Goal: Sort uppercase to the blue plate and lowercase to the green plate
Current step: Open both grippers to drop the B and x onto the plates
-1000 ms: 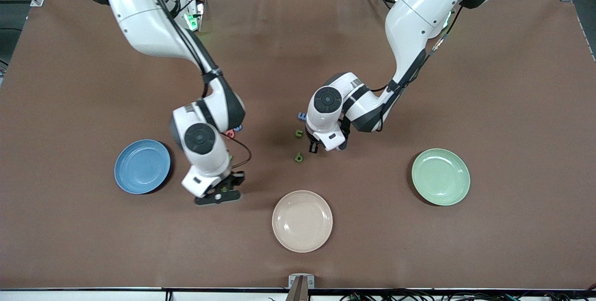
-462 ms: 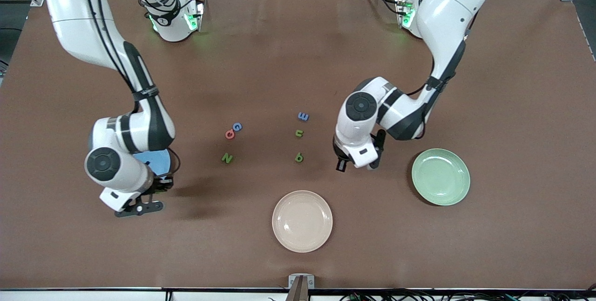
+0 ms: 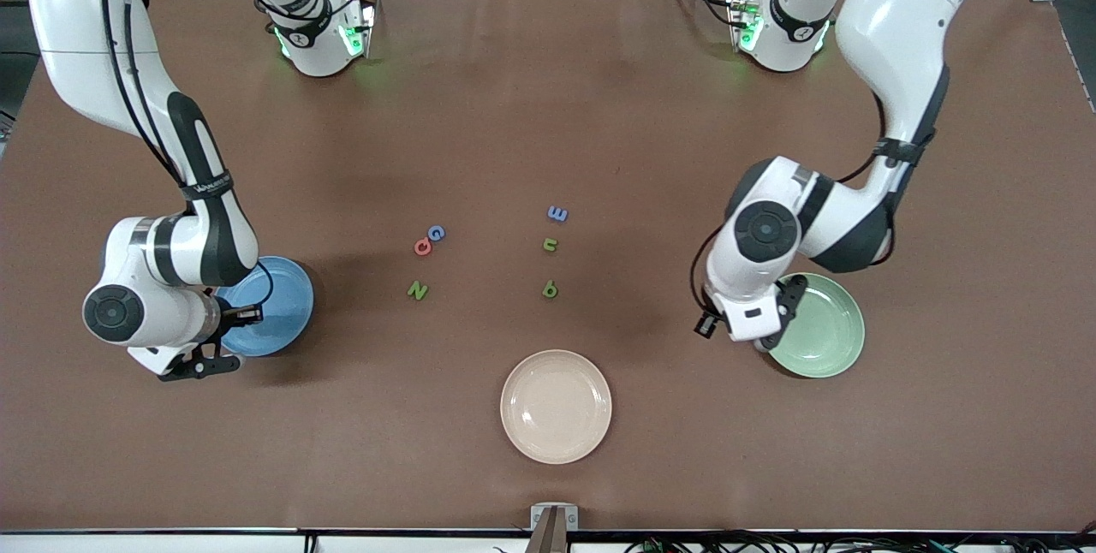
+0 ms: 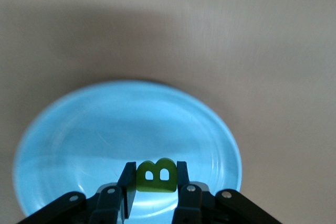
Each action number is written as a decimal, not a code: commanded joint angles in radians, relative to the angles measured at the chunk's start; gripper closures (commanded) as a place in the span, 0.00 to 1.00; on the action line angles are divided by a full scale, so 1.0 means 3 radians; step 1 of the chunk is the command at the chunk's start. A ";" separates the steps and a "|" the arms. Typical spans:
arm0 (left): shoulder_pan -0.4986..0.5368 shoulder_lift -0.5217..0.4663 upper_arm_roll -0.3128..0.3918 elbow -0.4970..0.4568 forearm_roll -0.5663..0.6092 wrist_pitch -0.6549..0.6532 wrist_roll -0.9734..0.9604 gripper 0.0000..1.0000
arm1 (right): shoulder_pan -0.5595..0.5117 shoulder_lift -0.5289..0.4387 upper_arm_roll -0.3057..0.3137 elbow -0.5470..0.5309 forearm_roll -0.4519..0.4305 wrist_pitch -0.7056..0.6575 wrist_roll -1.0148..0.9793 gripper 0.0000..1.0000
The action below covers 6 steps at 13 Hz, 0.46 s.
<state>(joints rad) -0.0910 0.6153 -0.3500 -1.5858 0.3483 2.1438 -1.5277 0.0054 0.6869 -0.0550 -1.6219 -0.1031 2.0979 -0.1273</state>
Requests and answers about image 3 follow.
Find green plate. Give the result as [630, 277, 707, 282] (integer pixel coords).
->
[766, 272, 866, 379]

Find white table edge rail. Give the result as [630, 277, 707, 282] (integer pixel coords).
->
[0, 529, 1096, 553]

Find black right base cable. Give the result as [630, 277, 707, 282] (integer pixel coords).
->
[338, 0, 381, 36]

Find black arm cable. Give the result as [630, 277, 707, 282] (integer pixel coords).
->
[690, 91, 891, 340]
[98, 0, 275, 324]

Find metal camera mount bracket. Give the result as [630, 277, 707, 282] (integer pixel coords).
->
[524, 502, 581, 553]

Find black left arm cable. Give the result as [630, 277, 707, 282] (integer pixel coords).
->
[690, 91, 891, 340]

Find brown table cover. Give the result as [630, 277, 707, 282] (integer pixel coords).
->
[0, 0, 1096, 532]

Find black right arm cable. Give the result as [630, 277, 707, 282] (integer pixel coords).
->
[98, 0, 275, 324]

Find blue plate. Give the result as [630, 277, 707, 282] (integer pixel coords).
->
[214, 256, 315, 358]

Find beige plate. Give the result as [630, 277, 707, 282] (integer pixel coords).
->
[500, 349, 613, 465]

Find tangled black floor cables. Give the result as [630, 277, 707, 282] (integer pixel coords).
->
[625, 521, 1096, 553]

